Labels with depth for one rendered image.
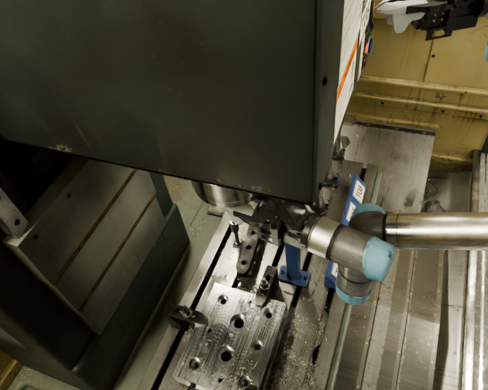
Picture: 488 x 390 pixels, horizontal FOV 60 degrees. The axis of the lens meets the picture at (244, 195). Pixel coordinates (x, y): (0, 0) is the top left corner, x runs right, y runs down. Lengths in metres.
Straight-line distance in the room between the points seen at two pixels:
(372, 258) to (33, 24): 0.64
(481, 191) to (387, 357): 0.77
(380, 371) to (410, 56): 1.12
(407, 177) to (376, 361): 0.79
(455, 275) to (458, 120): 0.63
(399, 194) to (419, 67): 0.51
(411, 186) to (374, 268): 1.13
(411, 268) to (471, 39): 0.83
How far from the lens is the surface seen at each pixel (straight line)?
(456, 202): 2.01
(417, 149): 1.96
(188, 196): 2.11
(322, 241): 0.82
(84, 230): 1.21
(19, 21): 0.69
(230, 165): 0.64
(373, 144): 1.96
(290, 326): 1.34
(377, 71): 1.84
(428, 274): 1.70
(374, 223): 0.95
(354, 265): 0.81
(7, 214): 1.03
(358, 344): 1.49
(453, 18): 0.97
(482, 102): 1.90
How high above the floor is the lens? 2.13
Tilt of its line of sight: 49 degrees down
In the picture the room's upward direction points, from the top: 9 degrees counter-clockwise
